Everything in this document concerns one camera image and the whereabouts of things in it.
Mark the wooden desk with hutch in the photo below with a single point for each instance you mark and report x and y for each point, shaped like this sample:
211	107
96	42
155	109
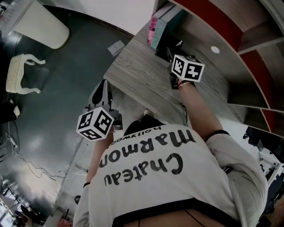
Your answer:
144	73

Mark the person's right forearm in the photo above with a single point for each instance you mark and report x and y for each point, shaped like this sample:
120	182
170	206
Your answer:
199	110

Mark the person's left forearm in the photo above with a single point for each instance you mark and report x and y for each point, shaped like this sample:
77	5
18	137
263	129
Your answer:
97	159

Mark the black pen holder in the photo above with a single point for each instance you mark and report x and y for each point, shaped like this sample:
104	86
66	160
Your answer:
168	42

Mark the white power strip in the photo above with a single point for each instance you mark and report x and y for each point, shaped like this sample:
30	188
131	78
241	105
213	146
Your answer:
12	143

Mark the person's black trousers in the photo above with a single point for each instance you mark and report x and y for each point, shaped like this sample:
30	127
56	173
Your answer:
142	125

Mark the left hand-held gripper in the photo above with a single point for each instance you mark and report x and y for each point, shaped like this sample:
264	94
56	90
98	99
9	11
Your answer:
88	122

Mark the person's neck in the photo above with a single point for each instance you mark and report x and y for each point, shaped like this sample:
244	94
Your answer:
177	219

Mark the white printed t-shirt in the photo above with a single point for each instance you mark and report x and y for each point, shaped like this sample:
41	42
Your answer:
155	173

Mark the white ornate stool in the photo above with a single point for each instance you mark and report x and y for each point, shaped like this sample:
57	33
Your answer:
15	75

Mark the small grey paper sheet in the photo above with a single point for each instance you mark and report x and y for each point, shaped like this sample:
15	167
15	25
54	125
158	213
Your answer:
115	47

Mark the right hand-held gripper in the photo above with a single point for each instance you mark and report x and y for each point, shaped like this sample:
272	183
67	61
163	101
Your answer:
188	69

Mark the person's white shoe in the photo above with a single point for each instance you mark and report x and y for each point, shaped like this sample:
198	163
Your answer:
149	113

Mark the teal book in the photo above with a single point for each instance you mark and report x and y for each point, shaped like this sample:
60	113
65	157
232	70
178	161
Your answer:
158	33

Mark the wooden shelf unit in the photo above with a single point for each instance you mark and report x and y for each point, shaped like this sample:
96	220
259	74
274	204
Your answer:
255	55

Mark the white round disc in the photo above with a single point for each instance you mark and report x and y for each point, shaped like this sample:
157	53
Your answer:
215	49

